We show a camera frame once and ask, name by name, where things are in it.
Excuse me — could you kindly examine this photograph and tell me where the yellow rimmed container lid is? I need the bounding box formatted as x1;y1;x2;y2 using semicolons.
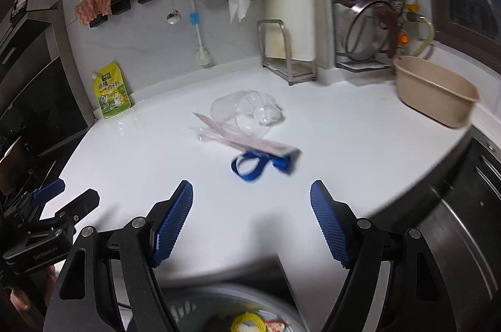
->
230;313;267;332

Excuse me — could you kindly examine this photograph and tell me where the grey perforated trash bin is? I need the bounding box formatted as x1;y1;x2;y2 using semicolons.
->
162;284;307;331

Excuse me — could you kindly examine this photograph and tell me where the person's left hand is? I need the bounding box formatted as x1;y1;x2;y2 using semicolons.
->
9;265;58;331

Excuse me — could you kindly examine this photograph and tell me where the red snack wrapper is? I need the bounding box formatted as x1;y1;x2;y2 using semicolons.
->
265;320;287;332

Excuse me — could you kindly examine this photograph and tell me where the yellow green seasoning pouch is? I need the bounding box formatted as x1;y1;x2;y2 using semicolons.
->
93;61;132;119

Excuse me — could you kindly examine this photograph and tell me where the clear plastic packaging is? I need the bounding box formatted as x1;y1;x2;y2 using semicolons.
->
194;90;284;140

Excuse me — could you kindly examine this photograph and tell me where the metal cutting board rack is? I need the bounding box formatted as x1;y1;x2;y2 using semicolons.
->
256;19;318;86

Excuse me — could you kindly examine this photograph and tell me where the beige plastic basin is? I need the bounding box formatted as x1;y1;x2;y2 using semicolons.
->
393;55;480;128

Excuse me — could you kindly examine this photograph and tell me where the white blue bottle brush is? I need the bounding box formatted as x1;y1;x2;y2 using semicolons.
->
189;0;211;66

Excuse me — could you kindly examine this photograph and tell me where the steel pot lid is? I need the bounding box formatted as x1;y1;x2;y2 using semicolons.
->
342;0;400;61

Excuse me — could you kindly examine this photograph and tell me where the pink orange hanging cloth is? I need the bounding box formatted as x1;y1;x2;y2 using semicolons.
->
75;0;111;26

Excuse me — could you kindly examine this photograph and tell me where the hanging steel ladle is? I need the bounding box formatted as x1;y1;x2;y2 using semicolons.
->
167;0;182;25

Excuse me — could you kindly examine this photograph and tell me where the blue lanyard strap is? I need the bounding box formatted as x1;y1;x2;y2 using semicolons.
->
230;151;294;183

